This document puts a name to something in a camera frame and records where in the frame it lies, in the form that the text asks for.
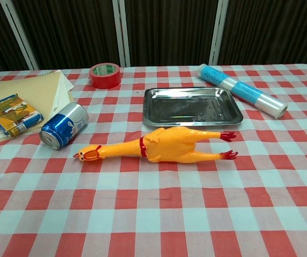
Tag colourful printed snack packet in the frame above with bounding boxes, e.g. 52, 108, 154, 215
0, 93, 44, 138

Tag red white checkered tablecloth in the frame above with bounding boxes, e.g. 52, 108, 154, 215
0, 63, 307, 257

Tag yellow rubber chicken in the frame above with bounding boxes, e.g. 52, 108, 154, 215
72, 126, 239, 163

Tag cling film roll blue label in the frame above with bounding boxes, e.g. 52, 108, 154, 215
198, 63, 288, 120

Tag blue and silver drink can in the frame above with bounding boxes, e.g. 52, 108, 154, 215
39, 102, 89, 150

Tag red adhesive tape roll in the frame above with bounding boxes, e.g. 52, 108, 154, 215
89, 63, 122, 89

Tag white metal partition post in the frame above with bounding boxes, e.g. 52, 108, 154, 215
208, 0, 229, 66
112, 0, 131, 67
0, 0, 40, 71

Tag stainless steel rectangular tray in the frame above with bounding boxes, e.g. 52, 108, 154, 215
142, 86, 244, 127

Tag stack of beige paper sheets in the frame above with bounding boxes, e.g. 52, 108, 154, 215
0, 69, 76, 144

